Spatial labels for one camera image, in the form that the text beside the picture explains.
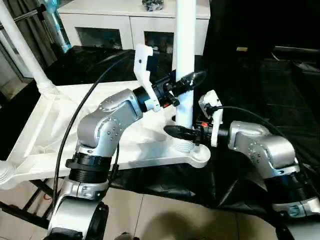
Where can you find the white plastic table top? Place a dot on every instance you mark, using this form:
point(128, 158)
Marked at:
point(50, 130)

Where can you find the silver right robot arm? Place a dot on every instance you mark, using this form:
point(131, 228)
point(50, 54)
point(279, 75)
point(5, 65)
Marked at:
point(270, 150)

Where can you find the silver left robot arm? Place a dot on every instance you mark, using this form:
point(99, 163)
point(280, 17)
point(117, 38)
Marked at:
point(105, 125)

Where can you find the small tan label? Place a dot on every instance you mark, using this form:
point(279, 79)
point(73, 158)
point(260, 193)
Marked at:
point(242, 49)

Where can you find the black plastic mat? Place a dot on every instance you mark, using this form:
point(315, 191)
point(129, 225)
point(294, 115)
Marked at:
point(262, 100)

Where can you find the black parts in clear bag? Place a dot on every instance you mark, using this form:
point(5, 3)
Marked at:
point(152, 5)

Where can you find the white sideboard cabinet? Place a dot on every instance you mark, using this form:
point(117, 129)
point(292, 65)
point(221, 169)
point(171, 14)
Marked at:
point(105, 22)

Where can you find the black draped furniture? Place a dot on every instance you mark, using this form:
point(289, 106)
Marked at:
point(270, 22)

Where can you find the blue white plastic package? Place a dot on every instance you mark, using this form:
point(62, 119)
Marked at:
point(60, 32)

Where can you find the grey curtain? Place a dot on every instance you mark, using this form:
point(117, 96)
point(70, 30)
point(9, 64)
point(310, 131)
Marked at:
point(32, 42)

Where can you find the metal rod with black knob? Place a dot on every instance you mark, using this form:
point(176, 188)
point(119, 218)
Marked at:
point(27, 15)

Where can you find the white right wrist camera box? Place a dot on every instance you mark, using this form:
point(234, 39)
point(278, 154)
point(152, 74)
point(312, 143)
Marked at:
point(215, 117)

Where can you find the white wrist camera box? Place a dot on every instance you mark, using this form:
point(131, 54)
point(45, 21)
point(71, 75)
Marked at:
point(215, 117)
point(141, 57)

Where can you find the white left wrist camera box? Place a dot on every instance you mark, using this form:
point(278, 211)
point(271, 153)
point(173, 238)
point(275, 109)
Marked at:
point(141, 57)

